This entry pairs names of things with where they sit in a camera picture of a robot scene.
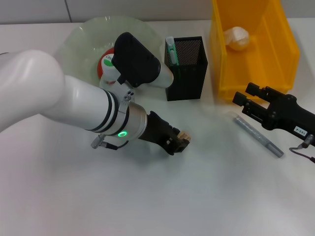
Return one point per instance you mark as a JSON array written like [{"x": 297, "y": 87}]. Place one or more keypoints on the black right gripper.
[{"x": 285, "y": 113}]

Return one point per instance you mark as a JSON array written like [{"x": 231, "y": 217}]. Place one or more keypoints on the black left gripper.
[{"x": 157, "y": 130}]

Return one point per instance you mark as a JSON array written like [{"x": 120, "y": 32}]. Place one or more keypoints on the tan rubber eraser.
[{"x": 184, "y": 136}]

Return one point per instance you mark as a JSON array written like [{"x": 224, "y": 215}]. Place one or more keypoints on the grey marker pen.
[{"x": 256, "y": 135}]

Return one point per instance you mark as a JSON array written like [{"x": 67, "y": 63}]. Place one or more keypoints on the white paper ball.
[{"x": 237, "y": 39}]

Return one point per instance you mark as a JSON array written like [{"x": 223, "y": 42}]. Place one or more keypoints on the mint green utility knife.
[{"x": 172, "y": 52}]

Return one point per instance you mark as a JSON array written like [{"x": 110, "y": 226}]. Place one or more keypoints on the clear green-label water bottle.
[{"x": 108, "y": 71}]

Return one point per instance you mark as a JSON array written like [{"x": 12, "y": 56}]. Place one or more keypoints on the red orange fruit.
[{"x": 105, "y": 52}]

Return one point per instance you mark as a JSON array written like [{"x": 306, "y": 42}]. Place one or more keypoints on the black mesh pen holder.
[{"x": 194, "y": 81}]

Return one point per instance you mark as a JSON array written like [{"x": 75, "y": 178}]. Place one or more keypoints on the pale green glass fruit plate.
[{"x": 81, "y": 49}]

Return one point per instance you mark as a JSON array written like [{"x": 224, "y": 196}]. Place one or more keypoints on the yellow plastic storage bin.
[{"x": 270, "y": 61}]

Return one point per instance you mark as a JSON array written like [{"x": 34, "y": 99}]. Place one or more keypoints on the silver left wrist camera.
[{"x": 135, "y": 64}]

